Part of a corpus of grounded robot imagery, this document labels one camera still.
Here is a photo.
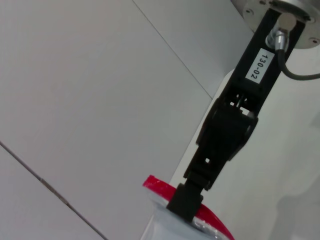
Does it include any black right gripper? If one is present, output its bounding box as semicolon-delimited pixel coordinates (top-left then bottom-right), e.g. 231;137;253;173
196;6;306;162

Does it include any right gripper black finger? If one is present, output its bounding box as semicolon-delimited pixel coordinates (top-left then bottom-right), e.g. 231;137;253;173
166;146;227;223

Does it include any clear document bag red zipper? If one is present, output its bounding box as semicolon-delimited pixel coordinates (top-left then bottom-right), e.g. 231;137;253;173
139;174;236;240

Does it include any thin grey right gripper cable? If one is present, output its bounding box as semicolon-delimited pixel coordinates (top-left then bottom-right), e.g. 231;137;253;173
265;12;320;81

